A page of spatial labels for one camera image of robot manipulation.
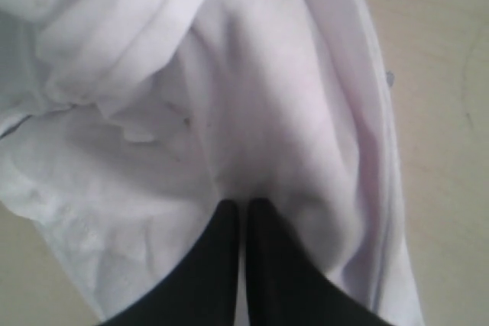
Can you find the white t-shirt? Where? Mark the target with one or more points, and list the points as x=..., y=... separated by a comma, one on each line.
x=125, y=122

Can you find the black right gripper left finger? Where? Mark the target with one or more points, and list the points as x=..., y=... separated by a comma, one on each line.
x=202, y=288

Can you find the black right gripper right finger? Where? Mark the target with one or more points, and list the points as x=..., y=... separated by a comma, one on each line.
x=283, y=286

